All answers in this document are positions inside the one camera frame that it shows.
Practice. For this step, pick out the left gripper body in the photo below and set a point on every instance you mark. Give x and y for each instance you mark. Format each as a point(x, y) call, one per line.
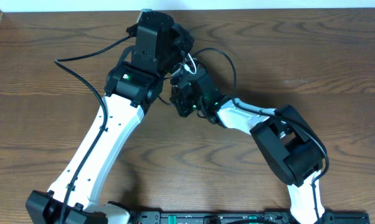
point(184, 38)

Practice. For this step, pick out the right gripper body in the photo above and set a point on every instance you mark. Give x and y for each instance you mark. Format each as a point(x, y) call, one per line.
point(187, 105)

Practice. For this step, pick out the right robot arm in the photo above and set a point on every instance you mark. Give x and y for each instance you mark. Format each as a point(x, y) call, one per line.
point(289, 146)

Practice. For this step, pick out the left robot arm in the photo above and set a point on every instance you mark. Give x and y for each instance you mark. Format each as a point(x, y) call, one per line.
point(161, 45)

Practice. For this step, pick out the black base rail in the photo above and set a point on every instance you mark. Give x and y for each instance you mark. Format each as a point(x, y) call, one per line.
point(153, 217)

